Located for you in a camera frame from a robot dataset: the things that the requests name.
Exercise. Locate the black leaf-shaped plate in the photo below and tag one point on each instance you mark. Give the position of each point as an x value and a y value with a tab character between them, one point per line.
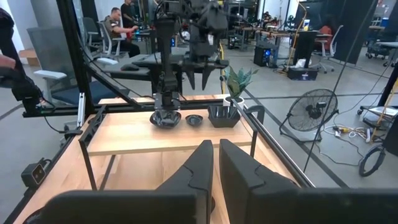
165	120

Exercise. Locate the green plant white pot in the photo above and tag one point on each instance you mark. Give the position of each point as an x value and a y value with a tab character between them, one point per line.
236	82

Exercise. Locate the black teardrop plate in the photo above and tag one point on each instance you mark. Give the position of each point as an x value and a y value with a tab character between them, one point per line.
194	120

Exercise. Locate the silver aluminium bar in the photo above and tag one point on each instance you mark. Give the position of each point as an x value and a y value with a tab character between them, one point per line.
81	109

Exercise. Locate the person's forearm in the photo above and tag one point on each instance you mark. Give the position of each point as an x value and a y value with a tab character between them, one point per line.
4	31

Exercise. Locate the white office chair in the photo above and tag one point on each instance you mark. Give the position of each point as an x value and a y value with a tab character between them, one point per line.
104	34

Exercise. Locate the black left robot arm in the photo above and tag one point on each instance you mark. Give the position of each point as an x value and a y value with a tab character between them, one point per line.
168	62

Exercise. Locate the black floor box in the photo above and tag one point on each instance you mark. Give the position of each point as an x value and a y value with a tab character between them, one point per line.
301	74

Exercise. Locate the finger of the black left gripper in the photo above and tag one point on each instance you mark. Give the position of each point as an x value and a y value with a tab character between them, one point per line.
191	77
206	76

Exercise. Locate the white power strip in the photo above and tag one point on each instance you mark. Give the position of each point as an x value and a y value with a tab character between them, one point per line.
368	135

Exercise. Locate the black floor fan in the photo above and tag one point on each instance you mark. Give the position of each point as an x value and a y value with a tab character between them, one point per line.
312	110

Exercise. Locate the black wheeled stand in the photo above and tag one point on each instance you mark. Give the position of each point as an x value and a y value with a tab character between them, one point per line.
392	137

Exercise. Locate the black aluminium table frame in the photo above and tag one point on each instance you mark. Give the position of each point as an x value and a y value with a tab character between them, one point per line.
72	46

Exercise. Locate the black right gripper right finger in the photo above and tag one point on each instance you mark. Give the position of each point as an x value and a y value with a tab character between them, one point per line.
248	193

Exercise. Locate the small black table camera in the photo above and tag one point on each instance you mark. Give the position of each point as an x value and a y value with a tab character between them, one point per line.
34	174

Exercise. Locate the cluttered work desk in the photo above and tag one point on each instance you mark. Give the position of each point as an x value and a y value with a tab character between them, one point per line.
248	31

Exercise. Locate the black cabinet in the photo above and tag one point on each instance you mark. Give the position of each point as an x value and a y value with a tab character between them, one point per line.
304	46

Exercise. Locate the computer tower blue light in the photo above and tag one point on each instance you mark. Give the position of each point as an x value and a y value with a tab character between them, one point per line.
264	56

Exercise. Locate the red office chair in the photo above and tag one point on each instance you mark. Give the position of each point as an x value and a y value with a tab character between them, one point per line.
325	32

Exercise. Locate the black side table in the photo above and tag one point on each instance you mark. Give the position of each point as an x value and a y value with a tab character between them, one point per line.
146	63

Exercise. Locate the black partition panel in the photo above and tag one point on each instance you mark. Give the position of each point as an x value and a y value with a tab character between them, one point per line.
354	31

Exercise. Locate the black wavy square bowl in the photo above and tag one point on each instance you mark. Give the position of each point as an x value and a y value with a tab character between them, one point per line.
223	119

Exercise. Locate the seated person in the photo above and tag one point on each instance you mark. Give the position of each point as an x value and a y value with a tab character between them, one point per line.
116	28

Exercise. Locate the person's hand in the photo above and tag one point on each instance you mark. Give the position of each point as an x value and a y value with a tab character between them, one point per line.
6	62

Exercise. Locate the long wooden tray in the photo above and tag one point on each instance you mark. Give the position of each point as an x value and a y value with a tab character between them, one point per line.
140	137

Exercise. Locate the standing person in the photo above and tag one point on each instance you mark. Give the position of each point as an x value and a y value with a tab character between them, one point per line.
127	12

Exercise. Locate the grey mesh office chair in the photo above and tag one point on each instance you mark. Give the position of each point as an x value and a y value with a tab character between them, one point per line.
49	46

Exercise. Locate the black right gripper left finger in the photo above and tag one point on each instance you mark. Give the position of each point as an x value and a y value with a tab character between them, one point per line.
186	193

